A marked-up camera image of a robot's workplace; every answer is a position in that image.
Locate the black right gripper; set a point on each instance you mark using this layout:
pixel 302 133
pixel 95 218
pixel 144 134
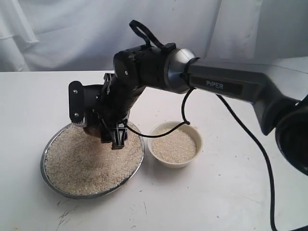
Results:
pixel 111 103

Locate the brown wooden cup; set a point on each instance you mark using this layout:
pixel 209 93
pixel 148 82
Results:
pixel 93 127

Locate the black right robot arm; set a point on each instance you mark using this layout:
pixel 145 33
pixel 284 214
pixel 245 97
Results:
pixel 278 95

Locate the metal plate of rice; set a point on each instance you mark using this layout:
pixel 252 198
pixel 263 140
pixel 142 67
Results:
pixel 79 166

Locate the white bowl of rice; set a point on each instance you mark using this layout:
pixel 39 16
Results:
pixel 177 149

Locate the white backdrop cloth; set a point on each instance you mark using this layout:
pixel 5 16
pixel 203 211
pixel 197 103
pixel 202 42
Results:
pixel 72 35

